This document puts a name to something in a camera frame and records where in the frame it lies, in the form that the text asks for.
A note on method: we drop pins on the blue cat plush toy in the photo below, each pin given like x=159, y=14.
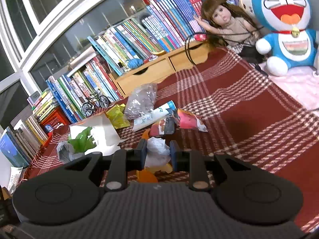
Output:
x=289, y=52

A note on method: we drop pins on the row of blue pink books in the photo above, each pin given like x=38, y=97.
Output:
x=172, y=17

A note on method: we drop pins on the white papers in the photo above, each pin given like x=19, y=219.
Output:
x=15, y=179

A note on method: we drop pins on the white paper sheet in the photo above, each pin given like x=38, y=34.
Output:
x=102, y=132

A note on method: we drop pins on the green plastic bag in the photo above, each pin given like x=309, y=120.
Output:
x=79, y=142

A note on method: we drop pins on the yellow green wrapper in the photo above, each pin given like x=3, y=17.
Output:
x=117, y=117

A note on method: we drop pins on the white tissue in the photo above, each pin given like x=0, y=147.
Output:
x=158, y=151

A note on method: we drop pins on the clear plastic bag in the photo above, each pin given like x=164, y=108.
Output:
x=139, y=102

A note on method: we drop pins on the blue cloth bundle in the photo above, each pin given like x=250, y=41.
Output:
x=135, y=63

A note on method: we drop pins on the red checked blanket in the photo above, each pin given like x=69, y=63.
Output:
x=236, y=109

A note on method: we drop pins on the brown haired doll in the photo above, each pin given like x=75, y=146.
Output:
x=225, y=17

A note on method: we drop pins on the pink cloth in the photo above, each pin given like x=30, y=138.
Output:
x=296, y=87

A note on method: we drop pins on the row of colourful picture books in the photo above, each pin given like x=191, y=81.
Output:
x=124, y=42

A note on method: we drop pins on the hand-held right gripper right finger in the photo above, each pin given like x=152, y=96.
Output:
x=173, y=155

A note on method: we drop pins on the wooden drawer organizer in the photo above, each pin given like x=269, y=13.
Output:
x=154, y=67

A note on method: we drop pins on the dark red snack packet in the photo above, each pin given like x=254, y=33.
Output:
x=162, y=127

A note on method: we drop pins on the row of blue spine books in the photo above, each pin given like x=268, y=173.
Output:
x=74, y=89

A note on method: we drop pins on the stack of flat books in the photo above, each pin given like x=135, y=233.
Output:
x=46, y=107

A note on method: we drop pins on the white blue snack packet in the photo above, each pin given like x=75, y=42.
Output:
x=152, y=117

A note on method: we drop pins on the grey crumpled plastic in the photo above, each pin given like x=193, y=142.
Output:
x=65, y=153

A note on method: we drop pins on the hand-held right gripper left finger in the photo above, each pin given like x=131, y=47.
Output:
x=143, y=153

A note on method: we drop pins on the miniature black bicycle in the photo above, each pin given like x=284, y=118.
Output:
x=95, y=99

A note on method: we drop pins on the pink snack packet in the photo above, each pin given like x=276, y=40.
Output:
x=189, y=120

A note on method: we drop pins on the orange wrapper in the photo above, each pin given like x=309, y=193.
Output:
x=147, y=176

